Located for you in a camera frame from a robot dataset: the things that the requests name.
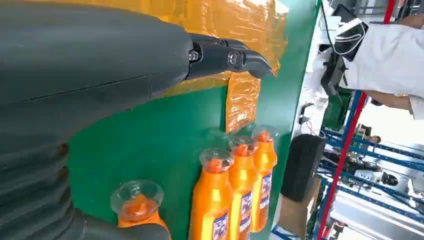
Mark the blue metal shelf rack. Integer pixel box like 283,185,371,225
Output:
312,89,424,240

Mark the orange bottle with clear cap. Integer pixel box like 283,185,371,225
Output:
250,125,278,234
188,148,235,240
228,135,259,240
110,179,172,240

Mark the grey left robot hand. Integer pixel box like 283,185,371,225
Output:
0,0,273,240

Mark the person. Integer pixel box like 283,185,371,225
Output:
334,13,424,121

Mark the black zip case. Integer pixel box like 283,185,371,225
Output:
280,133,327,203

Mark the open cardboard box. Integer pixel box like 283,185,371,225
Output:
278,177,322,238

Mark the red shelf post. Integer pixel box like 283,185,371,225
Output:
316,0,397,240

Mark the white coiled cable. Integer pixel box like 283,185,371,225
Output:
335,19,368,57

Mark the dark tablet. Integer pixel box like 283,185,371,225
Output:
332,3,369,63

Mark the green crate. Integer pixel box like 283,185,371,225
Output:
322,87,353,132

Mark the thin black cable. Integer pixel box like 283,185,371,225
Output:
320,1,337,56

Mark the green table mat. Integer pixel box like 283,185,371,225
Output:
67,0,322,240

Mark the yellow plastic sheet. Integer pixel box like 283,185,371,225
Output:
29,0,289,134

